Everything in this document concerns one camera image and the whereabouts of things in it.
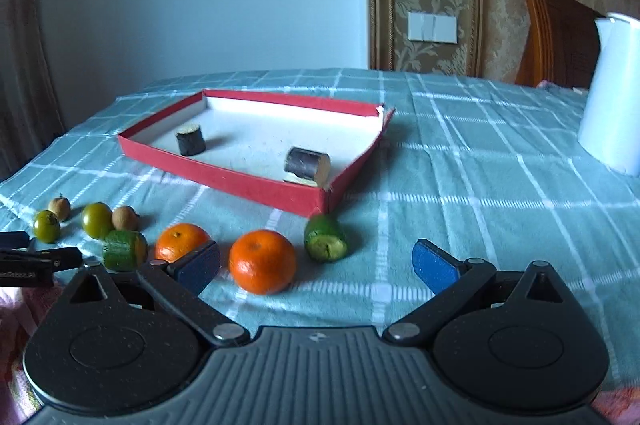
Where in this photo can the wooden chair back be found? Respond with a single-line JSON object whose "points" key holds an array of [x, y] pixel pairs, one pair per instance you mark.
{"points": [[560, 35]]}

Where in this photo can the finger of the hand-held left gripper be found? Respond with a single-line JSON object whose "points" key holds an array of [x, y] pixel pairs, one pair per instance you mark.
{"points": [[57, 257], [12, 239]]}

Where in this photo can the red cardboard tray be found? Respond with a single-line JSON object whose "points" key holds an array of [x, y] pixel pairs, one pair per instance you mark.
{"points": [[225, 186]]}

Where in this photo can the white wall switch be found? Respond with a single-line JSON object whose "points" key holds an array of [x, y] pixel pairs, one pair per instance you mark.
{"points": [[432, 27]]}

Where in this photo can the green tomato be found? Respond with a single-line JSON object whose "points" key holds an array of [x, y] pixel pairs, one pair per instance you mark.
{"points": [[46, 225], [97, 220]]}

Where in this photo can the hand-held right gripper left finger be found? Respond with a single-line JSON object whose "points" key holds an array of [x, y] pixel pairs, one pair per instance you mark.
{"points": [[199, 269]]}

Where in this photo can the beige patterned curtain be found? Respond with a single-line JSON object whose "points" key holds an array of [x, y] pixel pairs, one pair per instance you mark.
{"points": [[20, 55]]}

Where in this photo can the white electric kettle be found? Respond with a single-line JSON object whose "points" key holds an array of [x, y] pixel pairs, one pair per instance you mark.
{"points": [[615, 95]]}

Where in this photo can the upright dark sugarcane piece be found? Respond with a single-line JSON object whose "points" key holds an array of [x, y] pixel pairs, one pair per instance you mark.
{"points": [[190, 140]]}

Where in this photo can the brown longan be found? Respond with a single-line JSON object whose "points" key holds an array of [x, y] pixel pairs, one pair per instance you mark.
{"points": [[59, 208], [125, 218]]}

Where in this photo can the lying dark sugarcane piece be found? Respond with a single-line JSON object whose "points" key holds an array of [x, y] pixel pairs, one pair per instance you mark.
{"points": [[304, 165]]}

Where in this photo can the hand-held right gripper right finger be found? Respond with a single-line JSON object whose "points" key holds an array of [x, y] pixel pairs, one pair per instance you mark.
{"points": [[434, 267]]}

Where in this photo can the green cucumber piece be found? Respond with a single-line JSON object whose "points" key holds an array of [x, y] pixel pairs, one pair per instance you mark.
{"points": [[122, 250], [326, 237]]}

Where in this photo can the crumpled pink cloth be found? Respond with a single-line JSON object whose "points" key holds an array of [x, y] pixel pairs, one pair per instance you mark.
{"points": [[544, 83]]}

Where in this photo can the pink towel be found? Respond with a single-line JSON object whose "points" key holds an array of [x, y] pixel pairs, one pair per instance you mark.
{"points": [[14, 322]]}

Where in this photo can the orange mandarin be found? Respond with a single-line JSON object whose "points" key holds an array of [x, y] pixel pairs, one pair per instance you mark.
{"points": [[180, 241], [262, 261]]}

